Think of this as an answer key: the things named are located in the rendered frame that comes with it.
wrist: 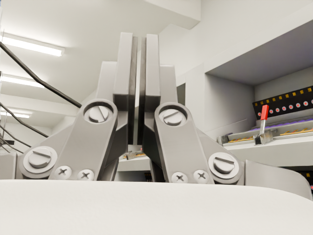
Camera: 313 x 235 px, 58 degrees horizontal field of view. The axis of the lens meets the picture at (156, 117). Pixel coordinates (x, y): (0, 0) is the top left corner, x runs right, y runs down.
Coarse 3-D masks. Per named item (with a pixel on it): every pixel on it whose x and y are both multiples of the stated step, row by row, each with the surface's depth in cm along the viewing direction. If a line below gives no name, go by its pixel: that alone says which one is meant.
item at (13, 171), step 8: (16, 152) 9; (0, 160) 8; (8, 160) 8; (16, 160) 8; (0, 168) 8; (8, 168) 8; (16, 168) 8; (0, 176) 8; (8, 176) 8; (16, 176) 8
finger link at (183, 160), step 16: (160, 112) 9; (176, 112) 9; (160, 128) 9; (176, 128) 9; (192, 128) 9; (160, 144) 8; (176, 144) 8; (192, 144) 8; (176, 160) 8; (192, 160) 8; (160, 176) 10; (176, 176) 8; (192, 176) 8; (208, 176) 8
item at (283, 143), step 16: (288, 96) 73; (304, 96) 69; (256, 112) 83; (272, 112) 78; (288, 112) 74; (304, 112) 70; (224, 128) 80; (240, 128) 83; (256, 128) 80; (272, 128) 65; (288, 128) 61; (304, 128) 58; (224, 144) 76; (240, 144) 71; (256, 144) 61; (272, 144) 57; (288, 144) 54; (304, 144) 51; (240, 160) 65; (256, 160) 61; (272, 160) 57; (288, 160) 54; (304, 160) 52
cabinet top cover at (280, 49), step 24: (288, 24) 57; (312, 24) 54; (240, 48) 69; (264, 48) 65; (288, 48) 64; (312, 48) 64; (192, 72) 86; (216, 72) 80; (240, 72) 79; (264, 72) 78; (288, 72) 78
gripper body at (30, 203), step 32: (0, 192) 6; (32, 192) 6; (64, 192) 6; (96, 192) 6; (128, 192) 6; (160, 192) 6; (192, 192) 6; (224, 192) 7; (256, 192) 7; (288, 192) 7; (0, 224) 6; (32, 224) 6; (64, 224) 6; (96, 224) 6; (128, 224) 6; (160, 224) 6; (192, 224) 6; (224, 224) 6; (256, 224) 6; (288, 224) 6
